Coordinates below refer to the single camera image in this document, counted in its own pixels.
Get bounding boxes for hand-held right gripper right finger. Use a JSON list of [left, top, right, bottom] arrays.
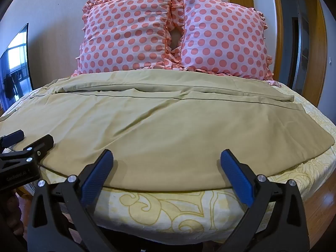
[[220, 149, 310, 252]]

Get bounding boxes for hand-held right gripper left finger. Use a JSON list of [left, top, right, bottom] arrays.
[[26, 149, 114, 252]]

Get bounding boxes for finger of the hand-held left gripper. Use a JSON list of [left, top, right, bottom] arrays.
[[15, 134, 54, 167], [0, 130, 25, 148]]

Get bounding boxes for khaki pants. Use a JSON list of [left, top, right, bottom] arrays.
[[0, 70, 335, 192]]

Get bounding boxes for yellow patterned bed sheet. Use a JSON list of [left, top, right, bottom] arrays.
[[0, 79, 336, 242]]

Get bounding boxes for flat screen television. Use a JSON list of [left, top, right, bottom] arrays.
[[0, 23, 34, 111]]

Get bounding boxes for pink polka dot pillow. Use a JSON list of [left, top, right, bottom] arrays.
[[72, 0, 184, 77], [168, 0, 282, 88]]

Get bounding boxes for wooden door frame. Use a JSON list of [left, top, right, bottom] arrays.
[[227, 0, 328, 97]]

